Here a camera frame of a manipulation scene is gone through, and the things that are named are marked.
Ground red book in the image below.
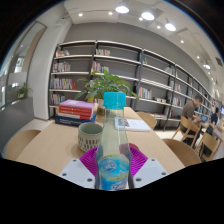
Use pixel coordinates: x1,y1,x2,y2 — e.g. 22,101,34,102
57,111,95,121
58,105,96,117

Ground grey bookshelf unit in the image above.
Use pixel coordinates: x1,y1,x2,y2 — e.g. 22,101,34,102
48,39,218,133

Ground dark blue book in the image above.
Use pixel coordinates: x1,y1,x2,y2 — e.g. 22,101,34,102
54,113,98,127

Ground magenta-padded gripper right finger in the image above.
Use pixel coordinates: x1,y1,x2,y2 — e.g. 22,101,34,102
128,146,170,190

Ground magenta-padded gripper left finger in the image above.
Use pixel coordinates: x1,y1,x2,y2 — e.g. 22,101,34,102
58,147,99,190

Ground green potted plant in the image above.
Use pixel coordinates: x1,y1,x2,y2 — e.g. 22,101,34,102
73,68,140,108

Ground open white booklet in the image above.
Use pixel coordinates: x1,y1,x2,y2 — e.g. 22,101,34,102
114,116,152,133

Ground beige patterned ceramic cup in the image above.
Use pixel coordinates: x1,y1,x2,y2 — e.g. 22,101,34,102
77,122,104,153

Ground round ceiling lights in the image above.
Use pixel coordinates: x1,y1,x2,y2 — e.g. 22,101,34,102
77,4,213,71

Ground clear bottle with blue cap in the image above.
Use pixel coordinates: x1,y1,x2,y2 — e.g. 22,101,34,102
94,91,132,192

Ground wooden frame chair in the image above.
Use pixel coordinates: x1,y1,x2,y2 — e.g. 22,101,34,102
171,115,201,148
198,131,222,158

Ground small green plant on ledge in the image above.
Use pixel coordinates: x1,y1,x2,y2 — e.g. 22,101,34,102
14,82,33,101

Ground person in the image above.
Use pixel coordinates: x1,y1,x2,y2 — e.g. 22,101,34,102
210,106,223,128
180,94,205,148

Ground round-backed wooden chair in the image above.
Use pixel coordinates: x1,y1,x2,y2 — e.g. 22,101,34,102
135,111,158,131
162,138,203,168
4,129,42,161

